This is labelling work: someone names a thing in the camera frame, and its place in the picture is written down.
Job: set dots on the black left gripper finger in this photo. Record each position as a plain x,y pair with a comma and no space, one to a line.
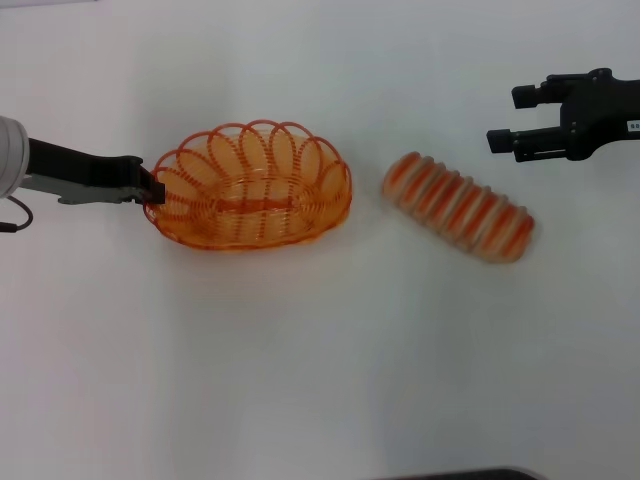
152,192

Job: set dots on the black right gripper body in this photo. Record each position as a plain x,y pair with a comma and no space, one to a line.
600,115

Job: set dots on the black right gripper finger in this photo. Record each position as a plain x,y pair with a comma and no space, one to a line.
535,142
530,96

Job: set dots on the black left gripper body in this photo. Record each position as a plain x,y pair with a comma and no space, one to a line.
80,167

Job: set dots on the orange striped bread loaf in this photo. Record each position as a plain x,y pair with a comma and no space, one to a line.
450,210

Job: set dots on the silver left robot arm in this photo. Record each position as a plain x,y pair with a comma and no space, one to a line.
10,155

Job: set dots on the dark rounded robot base edge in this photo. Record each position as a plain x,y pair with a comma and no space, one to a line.
460,474

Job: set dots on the white printed number label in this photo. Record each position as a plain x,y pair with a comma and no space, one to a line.
635,125

